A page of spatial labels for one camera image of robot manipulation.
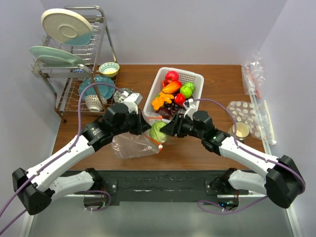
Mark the clear zip top bag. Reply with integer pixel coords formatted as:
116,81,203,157
111,111,165,160

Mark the small green cabbage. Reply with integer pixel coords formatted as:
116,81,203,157
180,82,195,99

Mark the red apple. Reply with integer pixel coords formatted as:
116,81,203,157
165,71,179,84

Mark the yellow blue patterned bowl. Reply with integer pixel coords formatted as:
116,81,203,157
98,62,120,78

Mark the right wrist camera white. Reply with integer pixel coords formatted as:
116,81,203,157
183,99,198,119

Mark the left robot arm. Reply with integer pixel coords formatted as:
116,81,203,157
12,103,162,215

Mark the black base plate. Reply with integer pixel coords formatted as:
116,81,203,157
56,169,250,207

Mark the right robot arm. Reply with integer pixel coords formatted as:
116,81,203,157
160,111,306,208

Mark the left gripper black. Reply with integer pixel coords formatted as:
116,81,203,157
113,107,151,135

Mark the large green cabbage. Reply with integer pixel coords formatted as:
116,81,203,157
149,121,169,143

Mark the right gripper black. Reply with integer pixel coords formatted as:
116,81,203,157
160,113,204,140

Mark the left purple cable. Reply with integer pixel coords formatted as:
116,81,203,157
0,82,130,237

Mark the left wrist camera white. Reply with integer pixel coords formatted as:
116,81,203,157
123,93,143,114

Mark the large cream teal plate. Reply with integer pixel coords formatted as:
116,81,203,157
41,8,93,46

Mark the stack of clear bags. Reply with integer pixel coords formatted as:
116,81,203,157
241,51,277,154

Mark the red bell pepper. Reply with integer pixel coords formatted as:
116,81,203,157
174,93,186,107

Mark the teal scalloped plate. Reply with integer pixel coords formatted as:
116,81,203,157
79,75,115,101

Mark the grey patterned bowl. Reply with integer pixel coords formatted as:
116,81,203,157
84,95,107,112

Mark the dark grapes bunch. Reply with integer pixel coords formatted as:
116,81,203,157
163,103,181,113

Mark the polka dot plastic bag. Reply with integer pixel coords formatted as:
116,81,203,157
227,101,261,139

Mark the white plastic basket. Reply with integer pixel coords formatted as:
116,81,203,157
144,67,204,121

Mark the pale green plate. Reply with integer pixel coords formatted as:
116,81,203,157
38,56,85,66
29,46,80,59

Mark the cream enamel mug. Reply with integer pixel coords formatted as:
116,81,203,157
229,121,250,143

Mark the metal dish rack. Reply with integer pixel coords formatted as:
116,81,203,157
30,5,117,123

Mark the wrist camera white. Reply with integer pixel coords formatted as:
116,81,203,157
183,99,198,119
123,93,143,114

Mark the black white floral bowl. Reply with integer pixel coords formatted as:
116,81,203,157
113,88,133,103

